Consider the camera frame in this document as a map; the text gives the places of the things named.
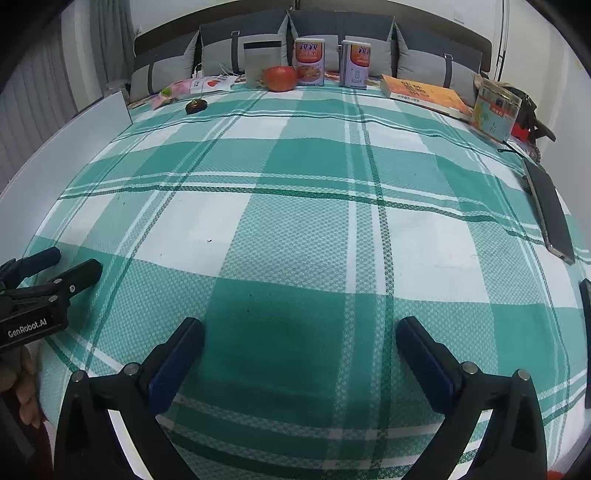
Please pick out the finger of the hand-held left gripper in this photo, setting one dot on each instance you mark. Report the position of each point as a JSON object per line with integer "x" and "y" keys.
{"x": 81, "y": 274}
{"x": 41, "y": 258}

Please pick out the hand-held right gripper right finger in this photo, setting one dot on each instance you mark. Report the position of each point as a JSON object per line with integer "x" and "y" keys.
{"x": 422, "y": 360}

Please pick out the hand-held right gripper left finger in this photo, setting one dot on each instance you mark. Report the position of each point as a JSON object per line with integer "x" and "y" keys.
{"x": 178, "y": 357}

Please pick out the dark mangosteen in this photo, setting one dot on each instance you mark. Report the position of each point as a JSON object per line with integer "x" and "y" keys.
{"x": 195, "y": 106}

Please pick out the person's left hand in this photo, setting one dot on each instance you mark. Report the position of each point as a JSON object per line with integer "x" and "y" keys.
{"x": 30, "y": 392}

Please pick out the white panel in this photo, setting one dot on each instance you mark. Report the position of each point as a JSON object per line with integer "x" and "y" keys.
{"x": 69, "y": 138}

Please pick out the black phone with lit screen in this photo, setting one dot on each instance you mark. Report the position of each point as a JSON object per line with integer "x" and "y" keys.
{"x": 586, "y": 341}

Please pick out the green plaid bed sheet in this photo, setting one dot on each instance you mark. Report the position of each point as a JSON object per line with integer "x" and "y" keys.
{"x": 300, "y": 207}

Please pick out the large black phone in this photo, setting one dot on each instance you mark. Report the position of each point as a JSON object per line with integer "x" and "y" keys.
{"x": 549, "y": 212}

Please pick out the grey curtain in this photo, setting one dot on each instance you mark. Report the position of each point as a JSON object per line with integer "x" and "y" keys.
{"x": 60, "y": 55}

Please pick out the pink snack packet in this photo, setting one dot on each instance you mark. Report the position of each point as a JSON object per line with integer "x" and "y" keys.
{"x": 173, "y": 92}

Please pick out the grey pillow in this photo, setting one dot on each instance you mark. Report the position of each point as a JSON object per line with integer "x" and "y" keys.
{"x": 221, "y": 46}
{"x": 161, "y": 69}
{"x": 332, "y": 25}
{"x": 429, "y": 60}

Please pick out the red box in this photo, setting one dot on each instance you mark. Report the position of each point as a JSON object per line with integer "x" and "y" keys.
{"x": 521, "y": 133}

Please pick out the dark brown headboard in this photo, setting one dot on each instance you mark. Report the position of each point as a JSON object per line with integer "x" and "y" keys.
{"x": 152, "y": 34}

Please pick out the clear plastic jar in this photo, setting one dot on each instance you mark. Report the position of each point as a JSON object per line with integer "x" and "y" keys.
{"x": 496, "y": 110}

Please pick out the orange cover book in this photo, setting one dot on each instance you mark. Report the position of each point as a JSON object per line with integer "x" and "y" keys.
{"x": 425, "y": 94}

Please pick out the black bag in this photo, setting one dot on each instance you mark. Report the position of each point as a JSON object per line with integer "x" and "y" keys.
{"x": 526, "y": 104}

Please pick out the translucent zip pouch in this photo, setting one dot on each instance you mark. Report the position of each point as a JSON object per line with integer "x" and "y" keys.
{"x": 262, "y": 62}

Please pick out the red apple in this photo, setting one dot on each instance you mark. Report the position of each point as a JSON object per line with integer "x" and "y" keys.
{"x": 280, "y": 78}

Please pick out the orange label tin can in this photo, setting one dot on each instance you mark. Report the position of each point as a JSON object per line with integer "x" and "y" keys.
{"x": 309, "y": 62}
{"x": 355, "y": 64}

